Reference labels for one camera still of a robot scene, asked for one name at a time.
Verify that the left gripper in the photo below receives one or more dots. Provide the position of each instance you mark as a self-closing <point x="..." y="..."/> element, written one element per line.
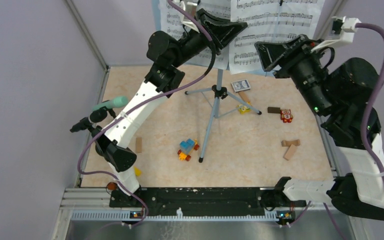
<point x="221" y="31"/>

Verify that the sheet music page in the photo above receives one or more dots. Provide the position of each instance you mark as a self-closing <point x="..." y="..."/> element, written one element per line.
<point x="170" y="23"/>
<point x="272" y="21"/>

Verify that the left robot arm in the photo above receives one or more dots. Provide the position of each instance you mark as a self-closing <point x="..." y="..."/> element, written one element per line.
<point x="162" y="80"/>

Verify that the toy block car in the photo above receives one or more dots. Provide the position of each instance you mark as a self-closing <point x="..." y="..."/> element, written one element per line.
<point x="186" y="147"/>

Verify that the mint green microphone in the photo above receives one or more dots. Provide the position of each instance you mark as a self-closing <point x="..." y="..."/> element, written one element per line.
<point x="117" y="102"/>

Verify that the blue music stand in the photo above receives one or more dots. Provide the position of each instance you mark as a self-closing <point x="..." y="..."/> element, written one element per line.
<point x="191" y="7"/>

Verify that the wooden block left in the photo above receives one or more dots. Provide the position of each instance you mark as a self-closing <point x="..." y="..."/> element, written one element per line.
<point x="139" y="145"/>

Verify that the playing card box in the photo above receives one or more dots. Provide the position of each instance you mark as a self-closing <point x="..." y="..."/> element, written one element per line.
<point x="240" y="85"/>

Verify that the red owl toy block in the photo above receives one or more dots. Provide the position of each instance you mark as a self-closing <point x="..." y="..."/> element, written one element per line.
<point x="286" y="115"/>

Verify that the wooden block upper right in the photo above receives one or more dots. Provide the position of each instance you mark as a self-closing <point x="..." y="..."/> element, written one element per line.
<point x="288" y="143"/>

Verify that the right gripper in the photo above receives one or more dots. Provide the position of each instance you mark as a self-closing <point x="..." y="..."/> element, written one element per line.
<point x="304" y="54"/>

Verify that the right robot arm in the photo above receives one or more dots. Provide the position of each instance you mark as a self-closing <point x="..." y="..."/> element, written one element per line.
<point x="341" y="96"/>

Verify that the black microphone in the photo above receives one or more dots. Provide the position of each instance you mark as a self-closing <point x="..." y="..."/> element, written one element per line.
<point x="85" y="123"/>

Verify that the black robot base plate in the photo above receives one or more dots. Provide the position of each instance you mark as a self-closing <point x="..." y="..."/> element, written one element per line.
<point x="207" y="204"/>

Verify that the wooden block lower right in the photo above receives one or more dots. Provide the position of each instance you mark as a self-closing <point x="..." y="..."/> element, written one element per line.
<point x="290" y="152"/>

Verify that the yellow printed toy block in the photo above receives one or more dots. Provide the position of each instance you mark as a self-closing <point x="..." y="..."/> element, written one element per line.
<point x="242" y="109"/>

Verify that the yellow toy brick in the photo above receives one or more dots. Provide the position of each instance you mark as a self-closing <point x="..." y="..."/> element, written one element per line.
<point x="137" y="171"/>

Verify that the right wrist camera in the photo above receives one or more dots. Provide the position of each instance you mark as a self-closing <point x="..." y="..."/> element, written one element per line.
<point x="342" y="33"/>

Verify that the dark brown block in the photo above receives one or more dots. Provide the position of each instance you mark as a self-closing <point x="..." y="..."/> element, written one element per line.
<point x="274" y="110"/>

